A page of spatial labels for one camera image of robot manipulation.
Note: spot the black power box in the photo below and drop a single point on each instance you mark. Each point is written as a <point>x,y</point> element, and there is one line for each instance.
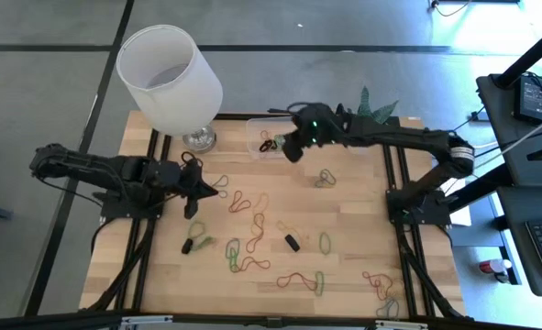
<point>529,98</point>

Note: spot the black plug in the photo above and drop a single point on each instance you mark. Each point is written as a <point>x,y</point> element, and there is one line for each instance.
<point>479,117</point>

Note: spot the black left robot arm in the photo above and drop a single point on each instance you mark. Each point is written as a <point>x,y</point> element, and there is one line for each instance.
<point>114,169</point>

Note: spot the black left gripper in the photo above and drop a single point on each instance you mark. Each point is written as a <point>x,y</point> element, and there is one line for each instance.
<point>179,181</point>

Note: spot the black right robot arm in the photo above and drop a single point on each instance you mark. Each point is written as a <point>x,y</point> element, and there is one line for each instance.
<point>412,135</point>

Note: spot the bluish grey rubber band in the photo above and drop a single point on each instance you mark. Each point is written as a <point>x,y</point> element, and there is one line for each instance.
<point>395,307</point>

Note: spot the clear plastic bin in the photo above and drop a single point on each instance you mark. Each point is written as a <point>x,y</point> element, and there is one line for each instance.
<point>257,153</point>

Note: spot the table lamp with white shade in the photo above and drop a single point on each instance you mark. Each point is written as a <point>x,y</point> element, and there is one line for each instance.
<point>169,91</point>

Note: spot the blue rubber band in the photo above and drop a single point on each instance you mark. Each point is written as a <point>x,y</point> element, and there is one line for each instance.
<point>226,181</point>
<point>227,249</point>

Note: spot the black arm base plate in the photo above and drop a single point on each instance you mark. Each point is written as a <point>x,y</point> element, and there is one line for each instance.
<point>114,211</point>
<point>431,215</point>

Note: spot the snake plant in white pot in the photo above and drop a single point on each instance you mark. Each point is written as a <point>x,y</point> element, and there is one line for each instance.
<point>366,103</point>

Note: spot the red and white bottle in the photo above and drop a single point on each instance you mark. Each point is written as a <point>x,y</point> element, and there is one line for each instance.
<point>493,267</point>

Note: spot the wide green rubber band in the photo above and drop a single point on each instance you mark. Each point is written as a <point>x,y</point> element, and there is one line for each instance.
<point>230,263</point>

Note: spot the black pole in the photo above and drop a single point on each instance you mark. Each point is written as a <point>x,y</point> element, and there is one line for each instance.
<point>532,55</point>

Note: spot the black aluminium frame rail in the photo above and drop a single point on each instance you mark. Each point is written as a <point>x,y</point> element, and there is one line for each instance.
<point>252,321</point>
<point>152,146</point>
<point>391,165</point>
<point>404,165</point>
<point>234,117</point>
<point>166,146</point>

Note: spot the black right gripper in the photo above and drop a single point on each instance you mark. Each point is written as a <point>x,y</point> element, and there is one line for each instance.
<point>321,130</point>

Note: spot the silver frame bracket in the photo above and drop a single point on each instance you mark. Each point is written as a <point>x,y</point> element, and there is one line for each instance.
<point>401,325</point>
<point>147,319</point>

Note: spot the black diagonal frame brace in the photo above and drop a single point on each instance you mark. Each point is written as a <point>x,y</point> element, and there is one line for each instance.
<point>435,293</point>
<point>114,284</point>

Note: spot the red rubber band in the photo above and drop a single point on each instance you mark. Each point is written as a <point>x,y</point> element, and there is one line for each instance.
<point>279,280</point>
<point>230,206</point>
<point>367,276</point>
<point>267,265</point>
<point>262,134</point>
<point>262,229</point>

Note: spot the small grey camera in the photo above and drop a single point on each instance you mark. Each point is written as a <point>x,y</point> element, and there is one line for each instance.
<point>274,321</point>

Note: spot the black desk with keyboard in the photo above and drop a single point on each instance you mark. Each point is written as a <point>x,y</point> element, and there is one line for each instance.
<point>518,256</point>

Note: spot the wide black rubber band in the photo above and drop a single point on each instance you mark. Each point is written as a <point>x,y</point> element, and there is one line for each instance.
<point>186,246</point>
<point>261,147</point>
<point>270,146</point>
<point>292,242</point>

